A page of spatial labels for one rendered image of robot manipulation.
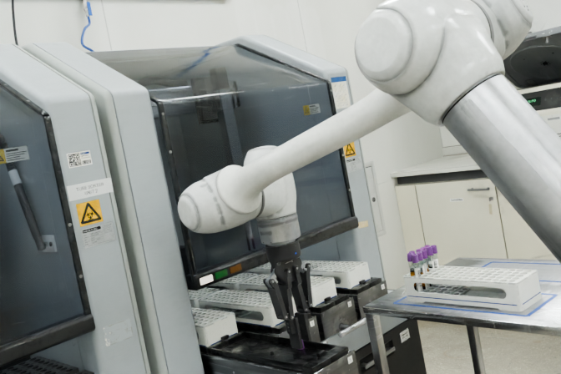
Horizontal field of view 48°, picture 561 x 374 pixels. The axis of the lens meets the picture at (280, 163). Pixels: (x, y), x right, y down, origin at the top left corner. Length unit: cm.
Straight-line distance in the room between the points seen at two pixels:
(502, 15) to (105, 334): 97
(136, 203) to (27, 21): 135
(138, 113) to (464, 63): 82
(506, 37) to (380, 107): 25
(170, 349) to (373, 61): 88
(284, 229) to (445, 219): 254
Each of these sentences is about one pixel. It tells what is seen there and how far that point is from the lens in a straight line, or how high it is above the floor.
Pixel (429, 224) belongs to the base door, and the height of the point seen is 56.
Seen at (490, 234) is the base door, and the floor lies 50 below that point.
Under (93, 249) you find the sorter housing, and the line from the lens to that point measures 136.
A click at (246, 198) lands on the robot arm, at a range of 120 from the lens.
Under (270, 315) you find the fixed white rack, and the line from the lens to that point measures 159.
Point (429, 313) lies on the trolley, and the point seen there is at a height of 82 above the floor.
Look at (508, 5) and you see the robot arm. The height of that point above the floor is 140.
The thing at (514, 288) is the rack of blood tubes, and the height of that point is 87.
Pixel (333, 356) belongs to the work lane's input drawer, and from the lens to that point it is 134.
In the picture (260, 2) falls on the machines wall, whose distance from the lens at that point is 335.
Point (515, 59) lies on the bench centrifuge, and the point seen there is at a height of 143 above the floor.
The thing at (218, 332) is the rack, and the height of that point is 84.
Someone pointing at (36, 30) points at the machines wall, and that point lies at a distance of 263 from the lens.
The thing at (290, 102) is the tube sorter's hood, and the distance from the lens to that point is 173.
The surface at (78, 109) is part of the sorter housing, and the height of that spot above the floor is 141.
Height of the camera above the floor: 129
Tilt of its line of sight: 3 degrees down
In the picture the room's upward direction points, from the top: 11 degrees counter-clockwise
